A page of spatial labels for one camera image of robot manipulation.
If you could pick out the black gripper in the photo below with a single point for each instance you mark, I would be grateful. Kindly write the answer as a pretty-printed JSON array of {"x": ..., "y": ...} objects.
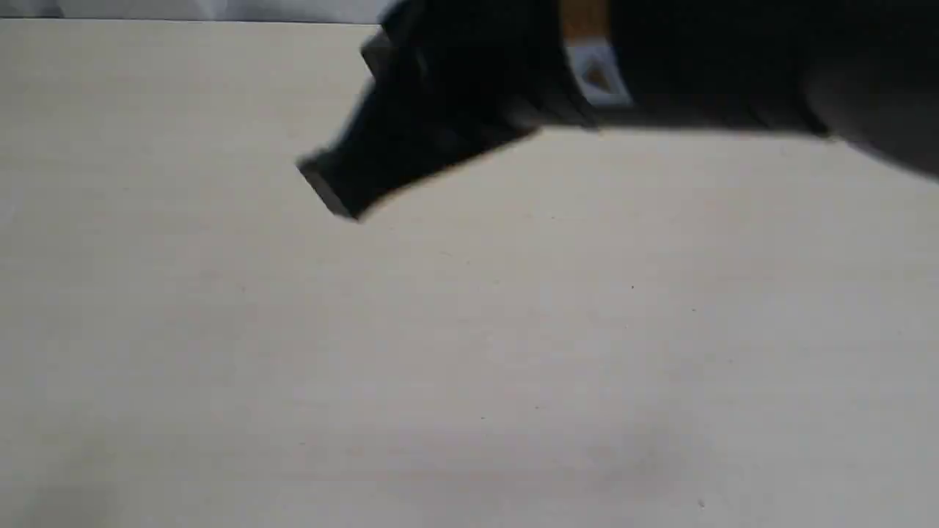
[{"x": 452, "y": 81}]

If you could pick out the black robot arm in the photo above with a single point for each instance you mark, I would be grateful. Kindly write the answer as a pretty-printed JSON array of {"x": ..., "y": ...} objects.
[{"x": 864, "y": 72}]

